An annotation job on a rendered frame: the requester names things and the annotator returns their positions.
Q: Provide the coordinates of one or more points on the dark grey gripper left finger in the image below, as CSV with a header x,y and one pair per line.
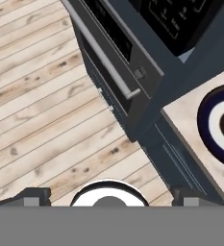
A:
x,y
36,194

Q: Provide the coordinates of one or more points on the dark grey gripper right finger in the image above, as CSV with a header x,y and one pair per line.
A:
x,y
180,194

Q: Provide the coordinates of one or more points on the dark blue cupboard door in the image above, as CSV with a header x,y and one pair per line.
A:
x,y
174,153

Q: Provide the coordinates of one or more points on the navy and white plate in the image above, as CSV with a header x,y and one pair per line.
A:
x,y
212,125

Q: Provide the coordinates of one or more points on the dark oven door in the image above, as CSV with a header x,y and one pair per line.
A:
x,y
116,96

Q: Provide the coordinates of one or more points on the dark grey oven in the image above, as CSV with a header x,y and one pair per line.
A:
x,y
148,77

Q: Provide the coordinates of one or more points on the grey oven knob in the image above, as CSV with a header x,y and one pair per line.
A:
x,y
139,73

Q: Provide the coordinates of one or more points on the white and black round thing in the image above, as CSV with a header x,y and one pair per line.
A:
x,y
84,198

